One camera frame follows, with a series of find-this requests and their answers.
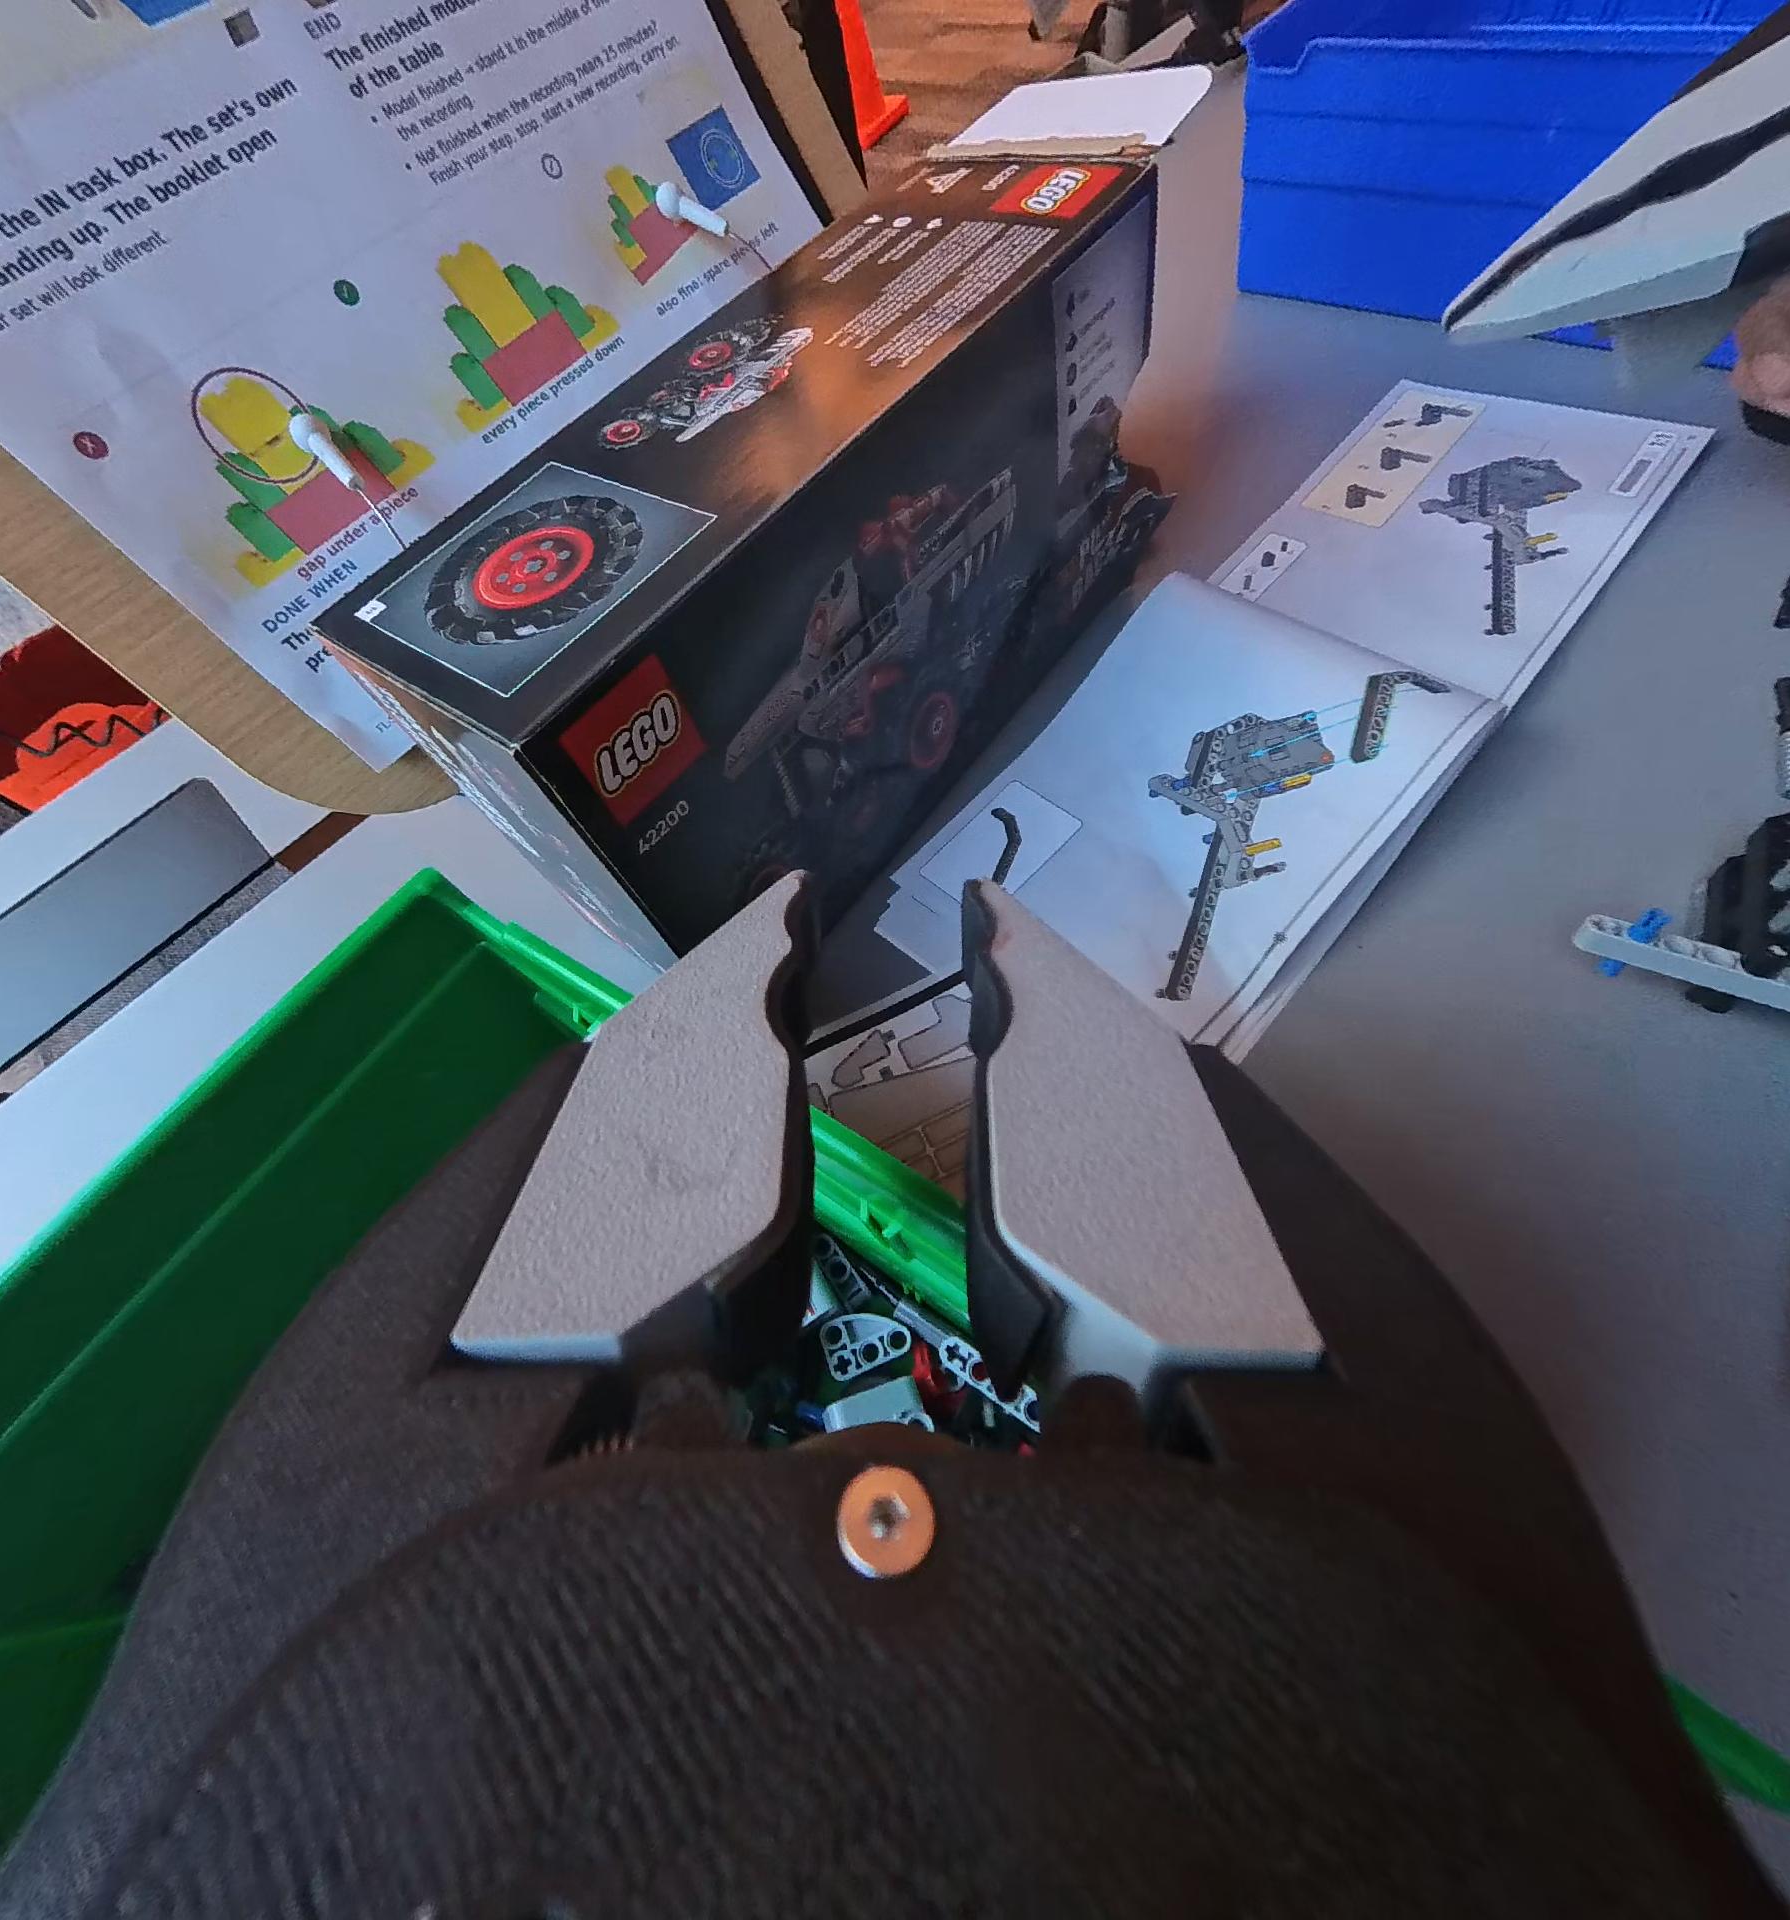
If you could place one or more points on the black lego set box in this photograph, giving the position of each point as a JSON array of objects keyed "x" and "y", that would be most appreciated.
[{"x": 865, "y": 543}]

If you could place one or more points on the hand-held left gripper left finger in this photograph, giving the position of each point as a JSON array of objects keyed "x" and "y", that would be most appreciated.
[{"x": 637, "y": 1173}]

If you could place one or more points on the partly built lego model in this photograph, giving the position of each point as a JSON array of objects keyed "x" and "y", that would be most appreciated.
[{"x": 1759, "y": 900}]

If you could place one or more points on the green plastic storage bin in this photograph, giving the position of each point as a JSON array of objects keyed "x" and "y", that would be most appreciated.
[{"x": 160, "y": 1275}]

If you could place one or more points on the white printed instruction poster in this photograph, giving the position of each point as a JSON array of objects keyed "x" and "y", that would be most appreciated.
[{"x": 160, "y": 224}]

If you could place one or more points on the pile of lego pieces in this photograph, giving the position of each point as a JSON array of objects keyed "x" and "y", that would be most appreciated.
[{"x": 882, "y": 1351}]

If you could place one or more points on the orange cone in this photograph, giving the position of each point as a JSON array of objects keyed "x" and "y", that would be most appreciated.
[{"x": 871, "y": 92}]

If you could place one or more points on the orange plastic crate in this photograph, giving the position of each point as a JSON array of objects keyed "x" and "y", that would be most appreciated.
[{"x": 54, "y": 685}]

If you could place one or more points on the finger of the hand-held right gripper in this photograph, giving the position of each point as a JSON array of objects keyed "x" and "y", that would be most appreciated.
[
  {"x": 1601, "y": 275},
  {"x": 1763, "y": 108}
]

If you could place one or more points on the white cardboard sheet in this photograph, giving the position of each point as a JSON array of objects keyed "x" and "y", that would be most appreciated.
[{"x": 1074, "y": 108}]

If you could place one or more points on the silver laptop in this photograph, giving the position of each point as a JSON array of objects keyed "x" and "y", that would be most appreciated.
[{"x": 69, "y": 919}]

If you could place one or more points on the lego instruction booklet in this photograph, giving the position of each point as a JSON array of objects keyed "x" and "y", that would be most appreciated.
[{"x": 1362, "y": 781}]

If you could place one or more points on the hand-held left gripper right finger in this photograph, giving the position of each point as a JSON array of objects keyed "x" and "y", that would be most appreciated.
[{"x": 1136, "y": 1184}]

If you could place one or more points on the grey sticker sheet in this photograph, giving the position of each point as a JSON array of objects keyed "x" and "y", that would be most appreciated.
[{"x": 895, "y": 1094}]

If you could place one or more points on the blue plastic bin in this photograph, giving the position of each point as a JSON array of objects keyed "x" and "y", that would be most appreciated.
[{"x": 1436, "y": 152}]

